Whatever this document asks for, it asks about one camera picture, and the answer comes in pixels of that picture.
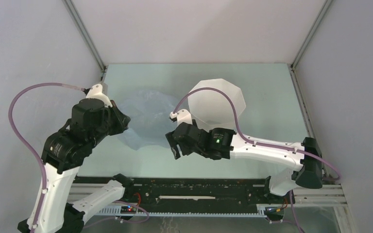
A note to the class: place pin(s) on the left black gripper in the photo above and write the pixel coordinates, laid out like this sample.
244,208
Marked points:
123,119

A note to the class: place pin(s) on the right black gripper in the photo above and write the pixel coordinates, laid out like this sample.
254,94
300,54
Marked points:
173,144

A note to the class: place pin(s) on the blue plastic trash bag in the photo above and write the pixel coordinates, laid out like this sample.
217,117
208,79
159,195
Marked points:
149,113

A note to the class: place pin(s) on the white trash bin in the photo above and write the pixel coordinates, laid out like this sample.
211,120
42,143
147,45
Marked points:
212,109

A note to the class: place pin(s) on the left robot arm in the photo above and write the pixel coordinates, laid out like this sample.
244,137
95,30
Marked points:
63,154

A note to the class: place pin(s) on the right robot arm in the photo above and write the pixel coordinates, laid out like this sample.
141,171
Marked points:
301,161

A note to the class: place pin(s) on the left circuit board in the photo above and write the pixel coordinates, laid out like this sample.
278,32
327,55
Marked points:
128,210

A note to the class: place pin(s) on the circuit board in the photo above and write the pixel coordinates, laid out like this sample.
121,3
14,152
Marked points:
128,210
274,211

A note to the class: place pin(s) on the right circuit board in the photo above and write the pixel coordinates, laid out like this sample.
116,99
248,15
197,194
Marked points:
274,211

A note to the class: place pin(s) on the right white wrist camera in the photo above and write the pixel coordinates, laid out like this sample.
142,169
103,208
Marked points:
181,116

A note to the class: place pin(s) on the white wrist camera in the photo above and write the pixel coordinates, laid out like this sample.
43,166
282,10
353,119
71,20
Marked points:
99,91
181,116

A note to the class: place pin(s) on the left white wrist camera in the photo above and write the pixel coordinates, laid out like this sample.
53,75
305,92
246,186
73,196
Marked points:
99,91

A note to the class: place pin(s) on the white cable duct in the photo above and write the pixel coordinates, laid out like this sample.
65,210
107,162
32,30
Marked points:
114,210

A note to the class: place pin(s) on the left aluminium frame post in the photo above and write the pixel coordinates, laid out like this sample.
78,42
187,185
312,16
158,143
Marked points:
80,25

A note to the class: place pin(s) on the aluminium frame post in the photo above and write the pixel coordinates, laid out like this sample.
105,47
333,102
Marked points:
311,33
80,25

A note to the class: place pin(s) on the right aluminium frame post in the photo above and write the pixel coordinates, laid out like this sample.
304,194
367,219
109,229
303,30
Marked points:
311,33

